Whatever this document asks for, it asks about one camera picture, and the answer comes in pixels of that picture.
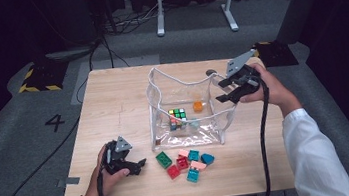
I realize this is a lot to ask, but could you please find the black yellow-striped floor base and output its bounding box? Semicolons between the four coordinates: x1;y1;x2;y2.
14;58;73;97
250;37;300;71

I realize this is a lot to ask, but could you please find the clear plastic bag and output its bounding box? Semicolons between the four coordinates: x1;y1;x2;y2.
141;56;248;154

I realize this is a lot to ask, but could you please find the long black floor cable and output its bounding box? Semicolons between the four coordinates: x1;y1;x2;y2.
0;116;92;196

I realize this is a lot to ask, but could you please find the person's right hand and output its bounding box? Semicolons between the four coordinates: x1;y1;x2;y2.
234;58;301;123

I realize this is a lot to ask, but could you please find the black equipment with red light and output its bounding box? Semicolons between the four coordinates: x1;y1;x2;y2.
49;0;107;52

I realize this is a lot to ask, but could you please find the green toy brick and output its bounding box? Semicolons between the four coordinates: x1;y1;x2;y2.
154;149;175;172

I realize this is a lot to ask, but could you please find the bundle of floor cables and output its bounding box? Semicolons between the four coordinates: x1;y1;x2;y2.
100;0;176;38

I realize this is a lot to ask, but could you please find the colourful puzzle cube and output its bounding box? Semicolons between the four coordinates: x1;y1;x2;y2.
166;107;189;133

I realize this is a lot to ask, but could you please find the dark blue toy brick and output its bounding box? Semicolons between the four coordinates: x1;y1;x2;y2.
200;152;217;167

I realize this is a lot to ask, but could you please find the red toy brick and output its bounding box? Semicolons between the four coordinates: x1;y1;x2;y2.
175;155;191;172
165;163;182;181

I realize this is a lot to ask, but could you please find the pink toy brick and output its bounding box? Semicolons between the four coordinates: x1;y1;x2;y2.
177;147;191;160
188;158;208;173

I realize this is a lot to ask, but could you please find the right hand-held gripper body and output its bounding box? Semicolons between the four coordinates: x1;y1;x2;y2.
223;48;264;101

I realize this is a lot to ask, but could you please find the black looped floor cable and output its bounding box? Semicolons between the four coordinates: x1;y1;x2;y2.
68;32;135;106

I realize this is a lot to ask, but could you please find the grey pillar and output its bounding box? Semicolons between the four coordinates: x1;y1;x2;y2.
270;0;339;47

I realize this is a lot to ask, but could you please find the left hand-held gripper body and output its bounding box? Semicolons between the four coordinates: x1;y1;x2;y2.
100;133;137;176

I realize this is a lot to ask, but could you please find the person's left hand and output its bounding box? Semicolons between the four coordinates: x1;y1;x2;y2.
77;142;134;196

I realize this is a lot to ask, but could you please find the grey tape strip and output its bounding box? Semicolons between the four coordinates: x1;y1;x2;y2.
55;175;82;189

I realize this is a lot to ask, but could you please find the orange toy brick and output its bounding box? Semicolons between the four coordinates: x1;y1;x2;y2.
191;100;205;114

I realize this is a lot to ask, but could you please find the grey flat stand base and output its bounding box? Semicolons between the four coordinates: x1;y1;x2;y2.
43;43;103;65

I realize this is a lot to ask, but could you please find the right hand-held gripper cable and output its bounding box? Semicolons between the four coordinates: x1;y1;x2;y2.
243;75;284;196

